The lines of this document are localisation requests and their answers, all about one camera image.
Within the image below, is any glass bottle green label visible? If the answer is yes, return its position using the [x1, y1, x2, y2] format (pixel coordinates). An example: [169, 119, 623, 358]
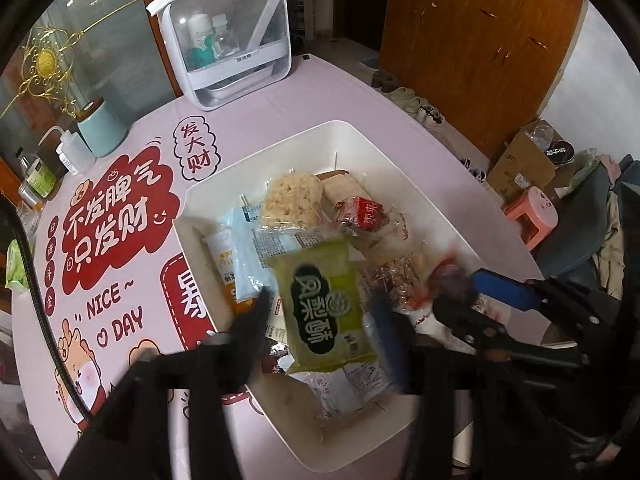
[16, 147, 59, 202]

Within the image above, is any pile of clothes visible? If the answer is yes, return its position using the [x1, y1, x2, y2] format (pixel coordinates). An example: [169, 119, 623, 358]
[592, 152, 640, 301]

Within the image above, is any wooden cabinet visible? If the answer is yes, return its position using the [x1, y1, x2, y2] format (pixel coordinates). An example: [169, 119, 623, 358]
[379, 0, 587, 157]

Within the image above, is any green pastry packet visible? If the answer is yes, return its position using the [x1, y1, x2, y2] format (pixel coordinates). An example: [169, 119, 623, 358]
[266, 239, 379, 375]

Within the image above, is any small red candy packet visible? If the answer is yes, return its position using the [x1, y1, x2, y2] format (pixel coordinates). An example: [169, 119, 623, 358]
[332, 197, 392, 237]

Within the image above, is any pair of white sneakers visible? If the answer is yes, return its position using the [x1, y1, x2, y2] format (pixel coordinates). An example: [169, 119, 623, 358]
[417, 102, 447, 129]

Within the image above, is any large gold door ornament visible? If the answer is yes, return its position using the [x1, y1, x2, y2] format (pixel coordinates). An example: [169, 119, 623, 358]
[0, 0, 146, 116]

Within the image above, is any white green bottle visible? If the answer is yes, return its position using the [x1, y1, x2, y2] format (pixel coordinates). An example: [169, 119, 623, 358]
[187, 14, 217, 67]

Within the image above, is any green tissue pack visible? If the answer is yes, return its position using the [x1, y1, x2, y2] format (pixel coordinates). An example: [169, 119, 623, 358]
[4, 239, 29, 292]

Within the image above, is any clear candy packet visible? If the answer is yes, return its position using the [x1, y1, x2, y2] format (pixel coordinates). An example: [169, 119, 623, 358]
[390, 210, 417, 242]

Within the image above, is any light blue snack packet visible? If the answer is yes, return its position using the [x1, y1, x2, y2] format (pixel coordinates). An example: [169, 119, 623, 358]
[220, 205, 281, 306]

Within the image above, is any clear squeeze wash bottle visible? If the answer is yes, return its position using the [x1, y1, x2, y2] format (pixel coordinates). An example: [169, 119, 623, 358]
[37, 127, 97, 177]

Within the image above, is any black paper cup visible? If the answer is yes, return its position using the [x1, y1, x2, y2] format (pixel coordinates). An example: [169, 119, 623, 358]
[542, 137, 576, 167]

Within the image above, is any black cable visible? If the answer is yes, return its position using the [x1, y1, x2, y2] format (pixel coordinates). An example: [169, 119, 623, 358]
[0, 195, 93, 428]

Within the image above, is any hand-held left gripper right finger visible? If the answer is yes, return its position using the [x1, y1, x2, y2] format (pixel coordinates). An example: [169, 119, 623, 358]
[367, 300, 551, 480]

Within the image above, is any cardboard box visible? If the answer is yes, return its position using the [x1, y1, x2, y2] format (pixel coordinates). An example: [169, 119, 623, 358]
[486, 120, 577, 203]

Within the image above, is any grey chair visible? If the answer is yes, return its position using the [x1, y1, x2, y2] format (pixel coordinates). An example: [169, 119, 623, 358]
[532, 157, 640, 293]

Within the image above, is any dark red white packet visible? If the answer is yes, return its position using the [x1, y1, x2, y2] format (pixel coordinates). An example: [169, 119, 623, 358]
[260, 344, 297, 376]

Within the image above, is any metal can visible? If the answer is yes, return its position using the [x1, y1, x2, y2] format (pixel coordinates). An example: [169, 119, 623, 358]
[17, 185, 46, 211]

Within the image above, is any pink plastic stool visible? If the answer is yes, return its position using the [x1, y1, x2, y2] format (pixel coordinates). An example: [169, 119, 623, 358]
[501, 186, 559, 252]

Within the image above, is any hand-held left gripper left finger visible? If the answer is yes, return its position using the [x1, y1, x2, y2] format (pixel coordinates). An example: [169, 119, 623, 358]
[60, 285, 273, 480]

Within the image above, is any small clear bottle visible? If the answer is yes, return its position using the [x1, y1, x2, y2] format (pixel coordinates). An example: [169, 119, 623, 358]
[212, 14, 237, 57]

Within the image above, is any light blue canister brown lid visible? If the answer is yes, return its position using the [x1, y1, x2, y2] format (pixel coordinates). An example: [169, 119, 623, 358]
[75, 100, 129, 159]

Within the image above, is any puffed rice cracker packet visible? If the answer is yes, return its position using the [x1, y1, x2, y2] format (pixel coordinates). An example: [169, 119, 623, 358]
[259, 172, 327, 235]

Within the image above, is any pair of pale green slippers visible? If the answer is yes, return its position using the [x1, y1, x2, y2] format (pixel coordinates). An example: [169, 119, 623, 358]
[387, 87, 429, 112]

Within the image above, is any beige wafer packet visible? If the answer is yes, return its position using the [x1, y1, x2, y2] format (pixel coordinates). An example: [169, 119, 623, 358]
[319, 169, 372, 202]

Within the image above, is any clear packet white print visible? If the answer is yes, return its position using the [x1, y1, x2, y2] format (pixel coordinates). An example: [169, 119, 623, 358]
[252, 227, 321, 261]

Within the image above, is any brown nuts packet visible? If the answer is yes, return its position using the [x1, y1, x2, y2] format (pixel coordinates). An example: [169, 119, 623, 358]
[372, 257, 427, 308]

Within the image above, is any dark candy packet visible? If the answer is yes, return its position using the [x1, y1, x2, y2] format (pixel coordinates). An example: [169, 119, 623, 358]
[429, 255, 477, 307]

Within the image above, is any grey white red packet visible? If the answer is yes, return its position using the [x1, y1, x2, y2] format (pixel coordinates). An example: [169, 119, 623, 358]
[300, 364, 392, 413]
[407, 305, 453, 343]

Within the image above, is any orange white snack packet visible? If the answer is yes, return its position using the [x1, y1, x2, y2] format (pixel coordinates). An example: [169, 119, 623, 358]
[204, 227, 251, 317]

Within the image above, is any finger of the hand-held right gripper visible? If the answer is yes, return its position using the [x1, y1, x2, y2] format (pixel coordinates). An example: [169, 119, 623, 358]
[470, 269, 607, 332]
[432, 295, 587, 369]

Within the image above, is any white plastic bin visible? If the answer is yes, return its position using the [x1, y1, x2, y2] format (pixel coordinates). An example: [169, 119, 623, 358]
[172, 120, 501, 473]

